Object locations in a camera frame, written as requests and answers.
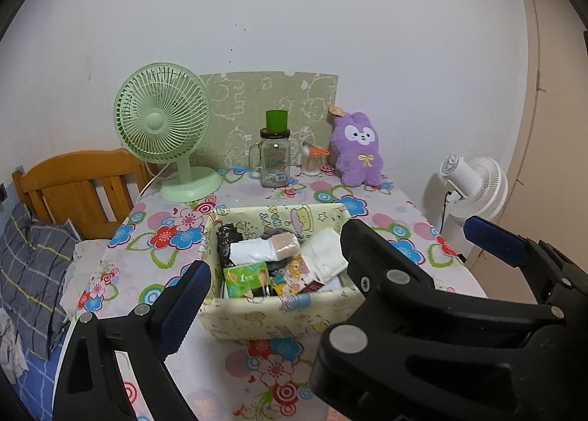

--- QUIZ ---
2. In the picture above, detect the white soft packet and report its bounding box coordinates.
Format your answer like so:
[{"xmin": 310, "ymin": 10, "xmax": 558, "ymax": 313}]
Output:
[{"xmin": 229, "ymin": 237, "xmax": 277, "ymax": 266}]

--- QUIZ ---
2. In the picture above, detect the white fan cable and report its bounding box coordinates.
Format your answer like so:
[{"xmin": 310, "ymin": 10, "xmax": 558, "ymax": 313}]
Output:
[{"xmin": 137, "ymin": 163, "xmax": 167, "ymax": 198}]

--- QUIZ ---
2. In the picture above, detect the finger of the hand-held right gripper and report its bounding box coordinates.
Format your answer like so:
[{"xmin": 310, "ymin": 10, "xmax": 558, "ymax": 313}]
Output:
[
  {"xmin": 463, "ymin": 215, "xmax": 588, "ymax": 325},
  {"xmin": 309, "ymin": 218, "xmax": 588, "ymax": 421}
]

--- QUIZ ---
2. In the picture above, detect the black patterned cloth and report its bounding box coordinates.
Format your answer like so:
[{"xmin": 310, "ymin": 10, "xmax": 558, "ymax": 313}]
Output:
[{"xmin": 217, "ymin": 223, "xmax": 245, "ymax": 271}]

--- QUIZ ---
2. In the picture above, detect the green tissue pack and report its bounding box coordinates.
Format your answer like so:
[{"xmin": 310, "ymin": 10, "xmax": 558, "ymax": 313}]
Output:
[{"xmin": 223, "ymin": 263, "xmax": 270, "ymax": 301}]

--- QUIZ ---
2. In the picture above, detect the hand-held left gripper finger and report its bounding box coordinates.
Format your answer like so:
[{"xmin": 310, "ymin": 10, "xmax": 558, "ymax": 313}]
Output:
[{"xmin": 52, "ymin": 259, "xmax": 212, "ymax": 421}]

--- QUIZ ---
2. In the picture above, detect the white bed cloth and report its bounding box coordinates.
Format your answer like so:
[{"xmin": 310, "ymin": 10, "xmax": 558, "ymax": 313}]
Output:
[{"xmin": 61, "ymin": 240, "xmax": 112, "ymax": 312}]

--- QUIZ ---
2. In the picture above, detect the black fan cable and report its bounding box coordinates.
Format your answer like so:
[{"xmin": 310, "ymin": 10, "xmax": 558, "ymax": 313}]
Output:
[{"xmin": 440, "ymin": 190, "xmax": 455, "ymax": 234}]

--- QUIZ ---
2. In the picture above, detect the wooden bed headboard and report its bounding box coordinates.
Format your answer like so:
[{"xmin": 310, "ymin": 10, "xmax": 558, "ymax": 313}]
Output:
[{"xmin": 11, "ymin": 148, "xmax": 155, "ymax": 241}]

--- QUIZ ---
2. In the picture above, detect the glass jar mug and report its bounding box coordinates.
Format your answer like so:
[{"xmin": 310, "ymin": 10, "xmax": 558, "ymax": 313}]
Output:
[{"xmin": 249, "ymin": 128, "xmax": 294, "ymax": 188}]

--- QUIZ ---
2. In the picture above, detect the grey plaid pillow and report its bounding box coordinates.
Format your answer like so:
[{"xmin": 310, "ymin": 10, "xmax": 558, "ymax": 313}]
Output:
[{"xmin": 0, "ymin": 203, "xmax": 86, "ymax": 360}]

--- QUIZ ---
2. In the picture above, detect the floral tablecloth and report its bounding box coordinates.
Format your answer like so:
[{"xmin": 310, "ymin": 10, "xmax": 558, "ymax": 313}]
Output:
[{"xmin": 76, "ymin": 166, "xmax": 488, "ymax": 421}]

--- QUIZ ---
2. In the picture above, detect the purple plush rabbit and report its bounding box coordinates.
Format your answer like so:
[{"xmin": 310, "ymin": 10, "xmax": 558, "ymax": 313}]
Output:
[{"xmin": 327, "ymin": 104, "xmax": 386, "ymax": 188}]

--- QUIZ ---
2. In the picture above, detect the white crumpled cloth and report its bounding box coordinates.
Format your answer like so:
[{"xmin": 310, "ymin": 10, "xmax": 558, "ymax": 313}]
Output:
[{"xmin": 0, "ymin": 311, "xmax": 29, "ymax": 378}]

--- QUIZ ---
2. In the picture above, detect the white tissue pack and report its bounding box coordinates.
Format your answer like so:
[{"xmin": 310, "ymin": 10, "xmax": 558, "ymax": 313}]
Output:
[{"xmin": 301, "ymin": 227, "xmax": 350, "ymax": 285}]

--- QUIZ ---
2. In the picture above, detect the toothpick jar with orange lid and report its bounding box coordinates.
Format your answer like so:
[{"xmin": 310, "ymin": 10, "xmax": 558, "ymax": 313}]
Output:
[{"xmin": 300, "ymin": 146, "xmax": 323, "ymax": 176}]

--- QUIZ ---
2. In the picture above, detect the blue bed sheet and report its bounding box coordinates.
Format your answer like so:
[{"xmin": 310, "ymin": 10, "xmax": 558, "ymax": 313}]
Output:
[{"xmin": 13, "ymin": 342, "xmax": 71, "ymax": 421}]

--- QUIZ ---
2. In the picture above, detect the green cartoon wall sheet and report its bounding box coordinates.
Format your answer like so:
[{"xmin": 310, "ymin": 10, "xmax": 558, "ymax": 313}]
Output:
[{"xmin": 198, "ymin": 72, "xmax": 340, "ymax": 172}]

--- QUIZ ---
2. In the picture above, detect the beige sponge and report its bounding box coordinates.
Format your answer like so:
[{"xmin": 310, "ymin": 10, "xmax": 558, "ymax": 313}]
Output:
[{"xmin": 269, "ymin": 233, "xmax": 300, "ymax": 261}]

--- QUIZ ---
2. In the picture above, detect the cartoon print tissue pack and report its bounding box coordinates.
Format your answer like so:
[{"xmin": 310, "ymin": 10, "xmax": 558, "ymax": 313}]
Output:
[{"xmin": 271, "ymin": 253, "xmax": 323, "ymax": 298}]

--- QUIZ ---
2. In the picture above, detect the white circulator fan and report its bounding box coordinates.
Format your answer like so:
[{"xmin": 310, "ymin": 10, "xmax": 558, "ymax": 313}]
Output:
[{"xmin": 438, "ymin": 155, "xmax": 510, "ymax": 239}]

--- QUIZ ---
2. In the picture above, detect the yellow cartoon fabric storage box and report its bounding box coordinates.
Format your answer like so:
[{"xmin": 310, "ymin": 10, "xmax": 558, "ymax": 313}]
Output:
[{"xmin": 197, "ymin": 203, "xmax": 366, "ymax": 340}]

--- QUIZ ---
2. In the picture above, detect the green plastic cup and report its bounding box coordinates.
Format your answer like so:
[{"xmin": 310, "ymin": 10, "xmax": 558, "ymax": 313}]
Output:
[{"xmin": 265, "ymin": 109, "xmax": 290, "ymax": 134}]

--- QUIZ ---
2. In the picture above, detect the green desk fan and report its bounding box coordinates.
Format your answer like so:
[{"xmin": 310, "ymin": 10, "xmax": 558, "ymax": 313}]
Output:
[{"xmin": 113, "ymin": 63, "xmax": 223, "ymax": 204}]

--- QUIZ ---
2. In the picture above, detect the beige wooden cabinet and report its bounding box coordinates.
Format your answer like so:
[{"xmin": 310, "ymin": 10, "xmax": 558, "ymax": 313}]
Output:
[{"xmin": 469, "ymin": 0, "xmax": 588, "ymax": 276}]

